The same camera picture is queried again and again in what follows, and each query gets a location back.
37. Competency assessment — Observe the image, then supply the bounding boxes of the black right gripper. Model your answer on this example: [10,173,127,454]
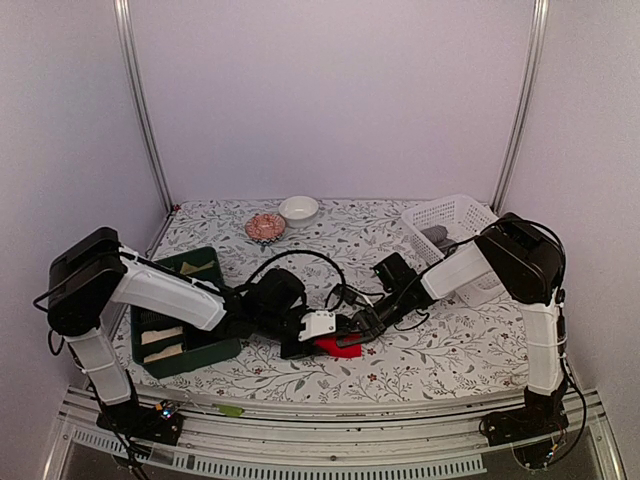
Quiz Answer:
[338,289,409,349]

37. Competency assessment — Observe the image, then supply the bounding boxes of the red garment with white print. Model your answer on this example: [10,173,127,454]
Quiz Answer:
[314,337,362,359]

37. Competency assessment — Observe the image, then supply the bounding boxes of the khaki tan underwear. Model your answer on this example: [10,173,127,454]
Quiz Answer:
[179,260,215,276]

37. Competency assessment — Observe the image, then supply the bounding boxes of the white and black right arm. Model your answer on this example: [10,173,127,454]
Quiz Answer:
[336,213,570,446]

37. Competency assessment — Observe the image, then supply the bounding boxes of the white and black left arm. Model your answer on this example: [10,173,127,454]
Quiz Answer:
[33,227,337,446]

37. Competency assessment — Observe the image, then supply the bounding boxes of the cream rolled underwear front slot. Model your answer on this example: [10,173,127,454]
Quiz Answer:
[143,344,184,364]

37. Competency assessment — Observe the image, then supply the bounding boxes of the cream rolled underwear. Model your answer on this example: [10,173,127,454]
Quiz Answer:
[140,326,183,345]

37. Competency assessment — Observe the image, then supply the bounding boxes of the grey striped rolled underwear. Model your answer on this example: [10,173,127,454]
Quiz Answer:
[137,309,167,328]

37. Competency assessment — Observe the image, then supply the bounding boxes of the grey striped garment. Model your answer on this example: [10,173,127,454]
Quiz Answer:
[421,225,456,252]

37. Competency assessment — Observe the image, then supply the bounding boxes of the white plastic laundry basket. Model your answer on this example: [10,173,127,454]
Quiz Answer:
[401,194,505,307]

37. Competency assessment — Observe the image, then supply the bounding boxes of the floral patterned table mat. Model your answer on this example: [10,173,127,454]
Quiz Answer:
[156,200,527,404]

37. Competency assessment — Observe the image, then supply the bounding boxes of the pink patterned small bowl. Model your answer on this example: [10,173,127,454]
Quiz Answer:
[245,214,286,245]

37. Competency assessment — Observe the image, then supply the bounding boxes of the white ceramic bowl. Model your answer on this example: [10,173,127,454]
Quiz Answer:
[278,196,319,229]

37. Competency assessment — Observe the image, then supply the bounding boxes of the dark green divided organizer tray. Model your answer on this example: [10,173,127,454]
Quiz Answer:
[130,246,241,379]

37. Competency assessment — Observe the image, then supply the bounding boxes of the green tape scrap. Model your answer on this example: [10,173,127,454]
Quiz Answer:
[214,404,245,418]

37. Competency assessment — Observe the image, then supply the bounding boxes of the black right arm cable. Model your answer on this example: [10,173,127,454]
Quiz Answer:
[324,283,431,331]

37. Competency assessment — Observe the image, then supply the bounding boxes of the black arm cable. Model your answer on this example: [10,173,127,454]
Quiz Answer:
[239,248,346,301]
[324,283,431,331]

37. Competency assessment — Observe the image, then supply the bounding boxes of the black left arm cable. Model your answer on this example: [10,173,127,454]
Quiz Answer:
[239,248,346,301]

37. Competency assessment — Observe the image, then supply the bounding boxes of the aluminium front rail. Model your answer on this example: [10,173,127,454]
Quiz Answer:
[42,384,629,480]

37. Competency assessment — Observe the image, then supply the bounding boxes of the right aluminium frame post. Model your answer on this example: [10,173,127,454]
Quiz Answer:
[490,0,550,214]

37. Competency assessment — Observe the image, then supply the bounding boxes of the aluminium frame post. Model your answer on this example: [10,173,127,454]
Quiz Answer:
[490,0,550,214]
[112,0,174,211]

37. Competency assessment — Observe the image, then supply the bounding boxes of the left aluminium frame post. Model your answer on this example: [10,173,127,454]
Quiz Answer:
[112,0,174,211]

